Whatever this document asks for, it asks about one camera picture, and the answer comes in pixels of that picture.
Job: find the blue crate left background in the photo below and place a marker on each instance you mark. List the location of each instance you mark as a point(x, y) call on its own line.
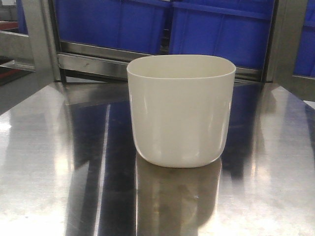
point(132, 25)

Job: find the blue crate background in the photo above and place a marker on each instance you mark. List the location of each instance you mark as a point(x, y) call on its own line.
point(237, 30)
point(132, 25)

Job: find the blue crate right background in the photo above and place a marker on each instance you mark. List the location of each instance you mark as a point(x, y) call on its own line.
point(237, 30)

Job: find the steel shelf frame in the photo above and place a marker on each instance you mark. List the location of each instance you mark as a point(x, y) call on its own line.
point(96, 61)

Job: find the steel upright post left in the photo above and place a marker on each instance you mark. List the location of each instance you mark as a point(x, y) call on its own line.
point(43, 34)

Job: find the steel upright post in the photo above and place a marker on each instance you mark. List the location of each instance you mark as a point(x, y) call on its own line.
point(43, 34)
point(283, 44)

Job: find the steel upright post right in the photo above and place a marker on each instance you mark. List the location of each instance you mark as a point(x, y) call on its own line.
point(283, 44)

